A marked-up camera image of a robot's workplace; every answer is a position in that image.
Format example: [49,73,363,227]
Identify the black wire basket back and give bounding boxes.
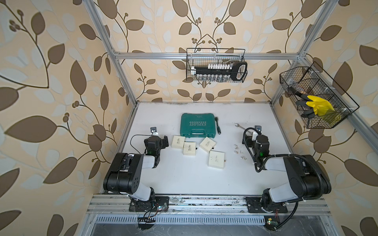
[186,48,248,83]

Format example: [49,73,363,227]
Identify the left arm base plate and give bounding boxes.
[129,196,169,212]

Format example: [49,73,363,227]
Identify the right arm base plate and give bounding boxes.
[245,195,288,213]

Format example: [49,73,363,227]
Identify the silver open-end wrench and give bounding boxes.
[235,123,246,130]

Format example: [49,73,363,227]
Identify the black pliers in basket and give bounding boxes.
[289,87,316,119]

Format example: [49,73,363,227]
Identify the black wire basket right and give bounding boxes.
[280,62,360,129]

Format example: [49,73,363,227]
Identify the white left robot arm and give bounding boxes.
[103,127,169,203]

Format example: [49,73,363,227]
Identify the black wire basket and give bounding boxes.
[186,48,248,83]
[280,62,360,129]

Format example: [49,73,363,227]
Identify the socket set rail black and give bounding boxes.
[189,62,248,83]

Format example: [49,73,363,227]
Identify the yellow rubber glove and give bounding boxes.
[306,95,335,116]

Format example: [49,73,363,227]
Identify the green plastic tool case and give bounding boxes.
[180,113,217,138]

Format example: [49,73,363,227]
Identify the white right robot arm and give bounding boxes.
[242,127,332,204]

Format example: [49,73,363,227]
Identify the large cream jewelry box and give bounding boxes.
[208,150,225,169]

